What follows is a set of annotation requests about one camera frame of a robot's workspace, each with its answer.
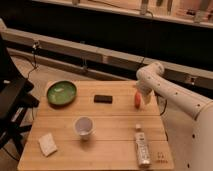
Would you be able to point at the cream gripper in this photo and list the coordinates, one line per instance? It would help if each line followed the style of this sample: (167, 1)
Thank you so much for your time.
(146, 97)

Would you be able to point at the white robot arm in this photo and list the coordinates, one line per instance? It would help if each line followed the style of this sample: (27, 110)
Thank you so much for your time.
(198, 107)

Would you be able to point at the green ceramic bowl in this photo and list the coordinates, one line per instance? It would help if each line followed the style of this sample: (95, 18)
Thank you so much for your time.
(61, 93)

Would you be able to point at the black rectangular block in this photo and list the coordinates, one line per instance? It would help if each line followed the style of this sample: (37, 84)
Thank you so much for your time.
(103, 99)

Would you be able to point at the white plastic bottle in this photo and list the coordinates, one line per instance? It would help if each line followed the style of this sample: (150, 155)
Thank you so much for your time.
(142, 150)

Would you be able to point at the clear plastic cup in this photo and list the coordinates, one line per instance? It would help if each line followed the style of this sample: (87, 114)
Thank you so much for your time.
(83, 127)

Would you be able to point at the white folded cloth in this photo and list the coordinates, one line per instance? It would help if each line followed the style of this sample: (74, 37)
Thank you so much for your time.
(47, 144)

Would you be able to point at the black chair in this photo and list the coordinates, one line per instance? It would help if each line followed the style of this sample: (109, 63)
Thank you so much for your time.
(15, 99)

